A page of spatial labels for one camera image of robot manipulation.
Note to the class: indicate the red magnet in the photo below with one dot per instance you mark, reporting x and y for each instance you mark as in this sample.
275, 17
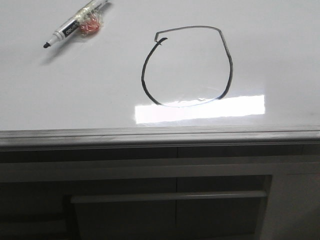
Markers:
90, 24

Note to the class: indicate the white black whiteboard marker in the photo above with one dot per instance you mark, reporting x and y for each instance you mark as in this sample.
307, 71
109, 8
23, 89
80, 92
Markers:
72, 24

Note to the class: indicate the white whiteboard with frame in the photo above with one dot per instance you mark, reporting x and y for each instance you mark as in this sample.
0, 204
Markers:
161, 73

